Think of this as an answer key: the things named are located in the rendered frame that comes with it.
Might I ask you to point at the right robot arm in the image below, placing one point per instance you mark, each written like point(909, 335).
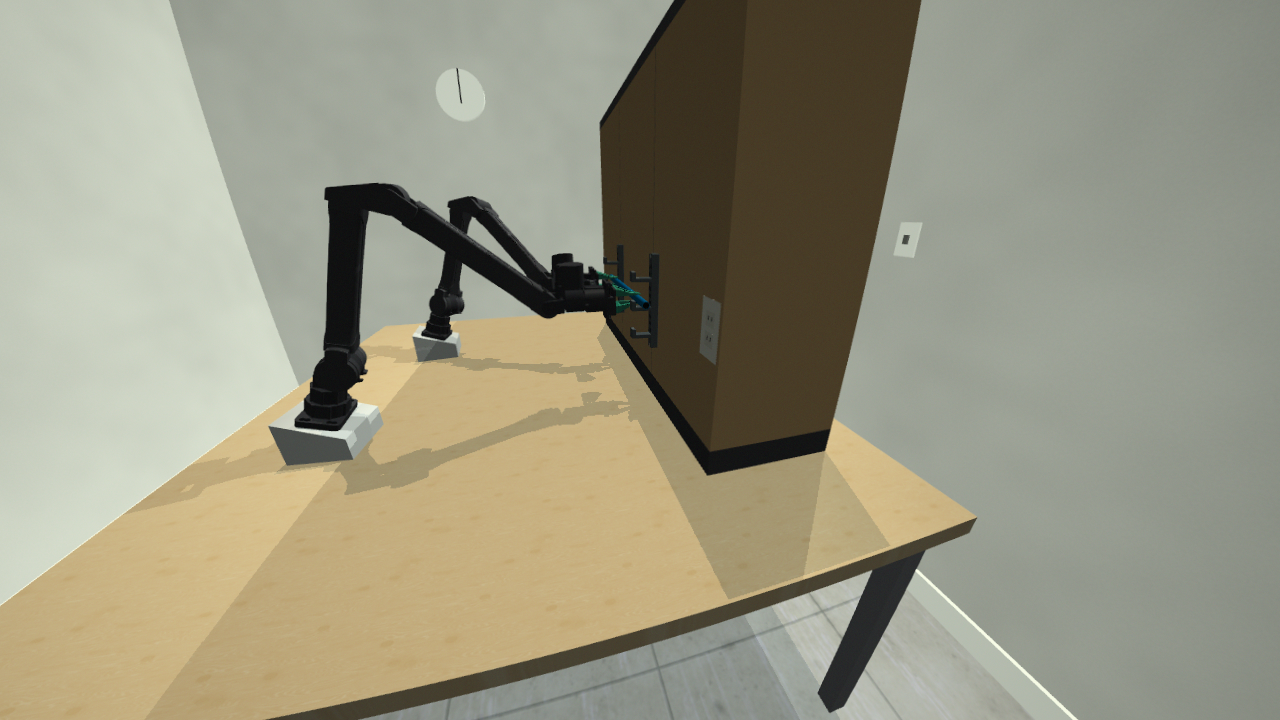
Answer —
point(328, 405)

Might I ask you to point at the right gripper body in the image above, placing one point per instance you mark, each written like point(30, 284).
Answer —
point(602, 299)

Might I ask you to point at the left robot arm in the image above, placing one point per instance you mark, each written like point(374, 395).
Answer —
point(441, 303)

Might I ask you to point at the blue bar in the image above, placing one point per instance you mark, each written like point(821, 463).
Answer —
point(639, 300)

